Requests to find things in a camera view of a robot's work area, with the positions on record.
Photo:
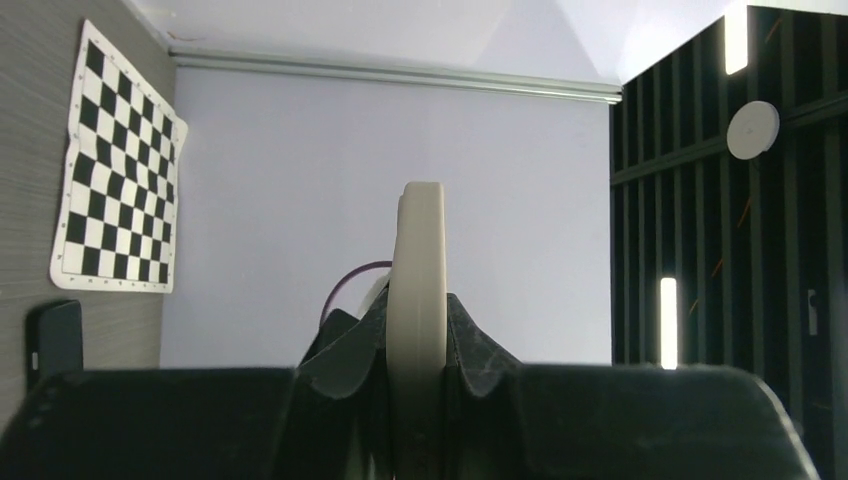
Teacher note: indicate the white round ceiling device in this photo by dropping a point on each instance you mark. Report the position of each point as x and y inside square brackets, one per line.
[752, 130]

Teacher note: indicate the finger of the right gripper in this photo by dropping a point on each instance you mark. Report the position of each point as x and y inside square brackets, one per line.
[326, 343]

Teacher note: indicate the beige phone case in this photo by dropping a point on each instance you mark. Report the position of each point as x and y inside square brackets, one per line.
[416, 332]

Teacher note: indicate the phone in black case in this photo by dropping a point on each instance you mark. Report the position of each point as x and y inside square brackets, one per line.
[53, 340]

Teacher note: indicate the checkerboard calibration mat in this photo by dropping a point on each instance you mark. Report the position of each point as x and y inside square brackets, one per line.
[117, 223]

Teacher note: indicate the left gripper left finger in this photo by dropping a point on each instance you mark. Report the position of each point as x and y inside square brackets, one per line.
[322, 420]

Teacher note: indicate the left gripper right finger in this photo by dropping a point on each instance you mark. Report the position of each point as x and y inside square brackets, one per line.
[514, 420]

